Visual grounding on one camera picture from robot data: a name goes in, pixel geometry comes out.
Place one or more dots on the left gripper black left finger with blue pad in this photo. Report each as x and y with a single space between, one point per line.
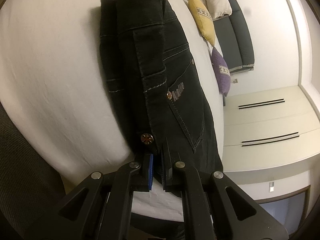
100 206

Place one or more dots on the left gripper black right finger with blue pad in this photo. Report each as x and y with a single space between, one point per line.
214 207

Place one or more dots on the black denim pants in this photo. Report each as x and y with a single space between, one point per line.
154 86

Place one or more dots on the black office chair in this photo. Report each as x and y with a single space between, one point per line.
29 185

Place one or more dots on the white wardrobe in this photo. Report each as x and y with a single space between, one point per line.
269 135

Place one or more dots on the purple throw pillow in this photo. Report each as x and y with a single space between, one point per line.
221 71

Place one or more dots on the white bed mattress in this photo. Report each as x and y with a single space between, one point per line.
52 85

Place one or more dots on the dark grey headboard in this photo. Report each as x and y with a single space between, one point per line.
235 41

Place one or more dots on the yellow throw pillow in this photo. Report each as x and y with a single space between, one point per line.
203 20

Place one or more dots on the white wall socket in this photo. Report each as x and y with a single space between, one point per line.
271 186

